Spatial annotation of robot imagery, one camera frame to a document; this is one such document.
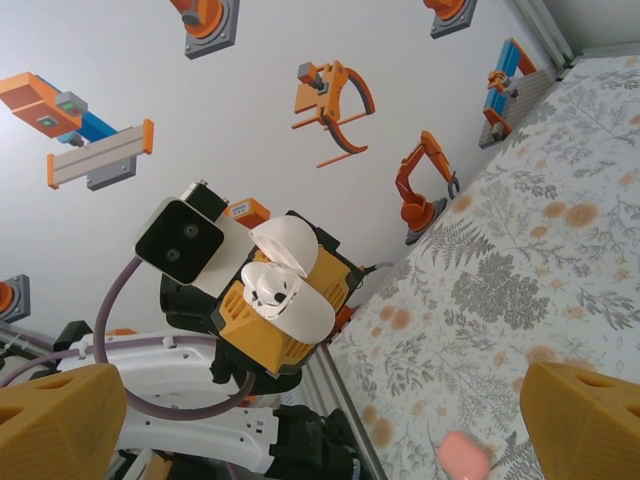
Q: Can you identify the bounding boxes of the white earbud charging case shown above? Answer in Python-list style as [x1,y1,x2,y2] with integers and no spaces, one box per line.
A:
[239,213,335,345]

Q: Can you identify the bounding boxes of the orange grey actuator wall sticker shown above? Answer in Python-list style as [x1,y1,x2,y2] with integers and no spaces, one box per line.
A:
[0,72,155,192]

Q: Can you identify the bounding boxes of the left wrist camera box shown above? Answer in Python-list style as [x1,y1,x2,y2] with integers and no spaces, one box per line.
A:
[133,180,251,304]

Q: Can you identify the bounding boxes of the blue orange rail wall sticker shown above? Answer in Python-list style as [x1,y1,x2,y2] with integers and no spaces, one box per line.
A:
[478,37,557,150]

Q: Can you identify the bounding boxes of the orange claw gripper wall sticker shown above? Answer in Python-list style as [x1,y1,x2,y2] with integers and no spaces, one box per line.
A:
[291,60,376,169]

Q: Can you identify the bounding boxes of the orange motor wall sticker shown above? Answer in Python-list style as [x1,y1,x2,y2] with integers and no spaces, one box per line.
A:
[0,273,31,324]
[169,0,236,60]

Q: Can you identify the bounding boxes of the floral printed table mat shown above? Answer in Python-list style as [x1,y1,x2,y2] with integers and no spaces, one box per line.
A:
[327,54,640,480]

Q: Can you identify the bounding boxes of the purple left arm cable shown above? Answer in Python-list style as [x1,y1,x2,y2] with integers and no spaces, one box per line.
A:
[0,255,257,417]

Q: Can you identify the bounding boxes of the pink earbud charging case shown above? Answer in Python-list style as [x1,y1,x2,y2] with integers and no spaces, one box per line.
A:
[435,430,494,480]

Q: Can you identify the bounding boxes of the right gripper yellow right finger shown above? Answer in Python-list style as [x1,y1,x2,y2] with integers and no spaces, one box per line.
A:
[519,362,640,480]

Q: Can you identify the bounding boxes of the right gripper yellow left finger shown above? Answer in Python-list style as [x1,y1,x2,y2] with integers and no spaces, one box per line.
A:
[0,363,127,480]

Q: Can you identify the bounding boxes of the small orange box wall sticker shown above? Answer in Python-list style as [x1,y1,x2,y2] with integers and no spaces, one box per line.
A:
[223,197,271,234]

